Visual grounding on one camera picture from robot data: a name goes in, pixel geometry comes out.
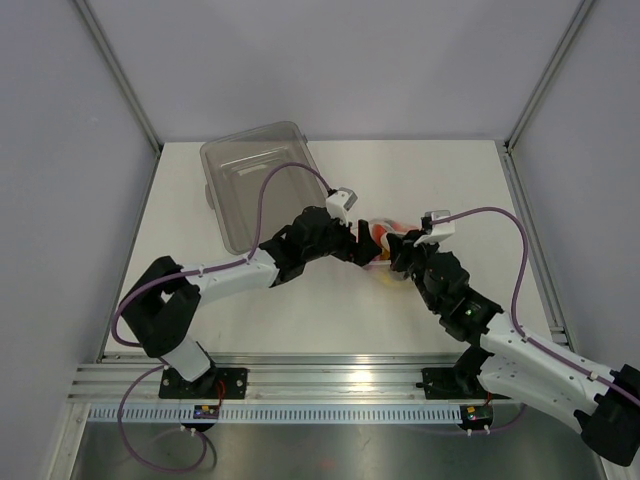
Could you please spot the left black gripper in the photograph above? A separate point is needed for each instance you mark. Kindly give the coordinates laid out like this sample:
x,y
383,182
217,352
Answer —
x,y
363,250

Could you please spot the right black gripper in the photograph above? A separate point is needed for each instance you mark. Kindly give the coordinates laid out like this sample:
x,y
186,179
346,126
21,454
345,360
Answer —
x,y
402,250

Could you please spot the orange toy fruit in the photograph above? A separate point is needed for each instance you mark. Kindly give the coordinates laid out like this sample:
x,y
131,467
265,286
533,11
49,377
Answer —
x,y
381,228

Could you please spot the clear zip top bag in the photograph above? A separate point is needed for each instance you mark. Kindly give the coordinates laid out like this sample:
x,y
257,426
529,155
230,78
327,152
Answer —
x,y
384,246

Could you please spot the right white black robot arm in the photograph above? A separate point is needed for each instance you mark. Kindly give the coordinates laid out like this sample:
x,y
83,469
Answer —
x,y
599,403

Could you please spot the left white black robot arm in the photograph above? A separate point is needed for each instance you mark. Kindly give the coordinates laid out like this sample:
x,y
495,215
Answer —
x,y
161,306

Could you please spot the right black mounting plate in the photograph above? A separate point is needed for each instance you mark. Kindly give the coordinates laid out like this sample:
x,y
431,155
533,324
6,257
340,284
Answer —
x,y
448,383

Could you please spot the black mounting plate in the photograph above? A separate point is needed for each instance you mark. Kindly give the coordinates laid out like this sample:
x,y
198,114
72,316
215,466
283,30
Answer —
x,y
225,383
448,383

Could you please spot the clear grey plastic bin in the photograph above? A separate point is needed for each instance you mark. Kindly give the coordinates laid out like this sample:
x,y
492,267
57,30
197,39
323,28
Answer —
x,y
249,183

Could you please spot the right small circuit board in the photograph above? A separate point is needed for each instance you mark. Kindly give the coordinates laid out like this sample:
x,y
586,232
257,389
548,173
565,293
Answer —
x,y
483,414

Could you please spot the small circuit board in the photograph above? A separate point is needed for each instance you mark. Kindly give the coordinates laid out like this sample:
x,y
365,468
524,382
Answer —
x,y
206,412
483,414

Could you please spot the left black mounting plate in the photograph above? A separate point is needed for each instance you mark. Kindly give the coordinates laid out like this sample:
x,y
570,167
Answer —
x,y
225,383

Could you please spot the left small circuit board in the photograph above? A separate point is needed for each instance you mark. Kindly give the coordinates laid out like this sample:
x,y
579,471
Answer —
x,y
206,412

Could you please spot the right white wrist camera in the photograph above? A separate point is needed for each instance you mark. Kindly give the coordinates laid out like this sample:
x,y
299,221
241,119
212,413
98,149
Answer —
x,y
437,226

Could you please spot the right aluminium frame post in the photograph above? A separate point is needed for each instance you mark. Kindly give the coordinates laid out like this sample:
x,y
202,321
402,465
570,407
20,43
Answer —
x,y
551,69

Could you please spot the aluminium frame post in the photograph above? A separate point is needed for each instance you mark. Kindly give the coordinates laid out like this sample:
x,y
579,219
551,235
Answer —
x,y
551,69
103,45

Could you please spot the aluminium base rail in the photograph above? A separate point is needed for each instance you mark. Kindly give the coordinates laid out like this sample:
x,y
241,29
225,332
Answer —
x,y
280,378

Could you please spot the left aluminium frame post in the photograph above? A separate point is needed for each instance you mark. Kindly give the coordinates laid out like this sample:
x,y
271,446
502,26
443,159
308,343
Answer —
x,y
103,45

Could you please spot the white slotted cable duct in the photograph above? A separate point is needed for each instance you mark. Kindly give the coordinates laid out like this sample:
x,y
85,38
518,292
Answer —
x,y
283,414

